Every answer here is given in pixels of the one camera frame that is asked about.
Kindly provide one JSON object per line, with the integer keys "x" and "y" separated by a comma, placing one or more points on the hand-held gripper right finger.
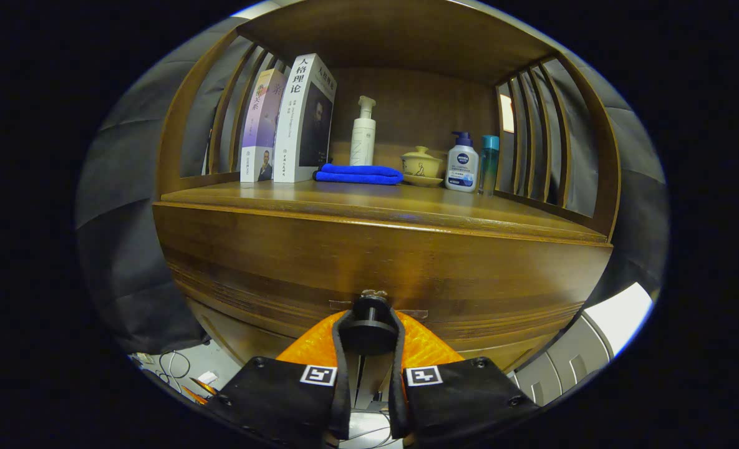
{"x": 396, "y": 399}

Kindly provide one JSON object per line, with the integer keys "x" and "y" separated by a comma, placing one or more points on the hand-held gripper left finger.
{"x": 342, "y": 399}

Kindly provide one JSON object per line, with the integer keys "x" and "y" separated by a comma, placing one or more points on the black drawer knob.
{"x": 369, "y": 324}

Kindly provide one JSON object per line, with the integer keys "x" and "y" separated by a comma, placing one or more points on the wooden drawer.
{"x": 344, "y": 262}

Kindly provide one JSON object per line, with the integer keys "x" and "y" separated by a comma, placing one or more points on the wooden countertop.
{"x": 375, "y": 202}

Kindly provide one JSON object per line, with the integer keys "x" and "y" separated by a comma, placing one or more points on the white grey side cabinet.
{"x": 594, "y": 349}

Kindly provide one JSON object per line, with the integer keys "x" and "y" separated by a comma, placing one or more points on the brown wooden cabinet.
{"x": 419, "y": 37}

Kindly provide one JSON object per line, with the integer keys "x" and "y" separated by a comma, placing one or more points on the blue folded cloth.
{"x": 357, "y": 174}

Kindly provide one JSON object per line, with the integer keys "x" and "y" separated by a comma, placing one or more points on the yellow lidded teacup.
{"x": 421, "y": 165}

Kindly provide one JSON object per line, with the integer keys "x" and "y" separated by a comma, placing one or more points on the white lotion bottle blue cap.
{"x": 461, "y": 165}

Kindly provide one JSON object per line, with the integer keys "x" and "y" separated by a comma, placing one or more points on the teal bottle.
{"x": 487, "y": 165}

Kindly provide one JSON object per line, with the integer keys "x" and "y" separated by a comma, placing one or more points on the white pump bottle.
{"x": 363, "y": 137}

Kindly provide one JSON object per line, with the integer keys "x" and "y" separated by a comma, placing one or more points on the white book with portrait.
{"x": 300, "y": 118}

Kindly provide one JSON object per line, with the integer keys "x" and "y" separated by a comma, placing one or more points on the purple book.
{"x": 260, "y": 125}

